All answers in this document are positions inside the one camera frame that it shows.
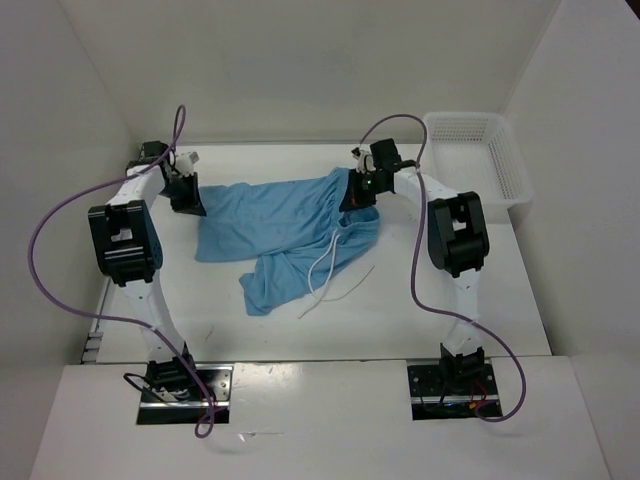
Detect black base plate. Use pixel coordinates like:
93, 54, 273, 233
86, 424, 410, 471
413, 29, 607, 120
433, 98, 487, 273
123, 364, 234, 426
407, 360, 503, 421

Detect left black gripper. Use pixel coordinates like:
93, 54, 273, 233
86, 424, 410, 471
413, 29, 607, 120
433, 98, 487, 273
158, 171, 205, 216

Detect light blue shorts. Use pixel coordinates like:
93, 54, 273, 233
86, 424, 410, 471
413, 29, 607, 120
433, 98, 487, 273
195, 168, 380, 316

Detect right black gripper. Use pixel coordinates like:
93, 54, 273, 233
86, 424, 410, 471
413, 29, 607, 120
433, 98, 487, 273
339, 167, 387, 212

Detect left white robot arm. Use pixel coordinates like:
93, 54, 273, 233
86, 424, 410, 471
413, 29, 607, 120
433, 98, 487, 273
88, 141, 206, 401

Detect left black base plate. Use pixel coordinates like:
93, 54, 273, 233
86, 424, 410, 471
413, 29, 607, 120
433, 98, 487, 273
123, 364, 234, 426

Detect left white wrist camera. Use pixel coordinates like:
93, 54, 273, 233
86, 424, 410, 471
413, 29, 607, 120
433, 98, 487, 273
172, 151, 199, 178

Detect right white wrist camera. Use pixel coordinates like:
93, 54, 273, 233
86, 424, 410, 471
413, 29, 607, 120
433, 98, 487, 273
351, 147, 376, 174

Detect aluminium table edge rail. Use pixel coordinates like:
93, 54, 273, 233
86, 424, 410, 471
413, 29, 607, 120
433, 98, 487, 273
79, 142, 156, 365

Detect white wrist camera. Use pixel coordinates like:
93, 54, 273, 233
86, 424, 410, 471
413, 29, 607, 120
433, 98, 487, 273
351, 147, 376, 174
172, 151, 199, 178

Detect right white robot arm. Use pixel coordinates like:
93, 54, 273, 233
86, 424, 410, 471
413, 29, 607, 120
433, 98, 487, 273
340, 138, 489, 393

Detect white perforated plastic basket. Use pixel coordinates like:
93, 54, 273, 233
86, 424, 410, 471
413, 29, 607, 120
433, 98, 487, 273
424, 112, 533, 209

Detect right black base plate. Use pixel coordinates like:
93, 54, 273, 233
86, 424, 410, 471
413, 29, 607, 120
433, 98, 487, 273
407, 360, 503, 421

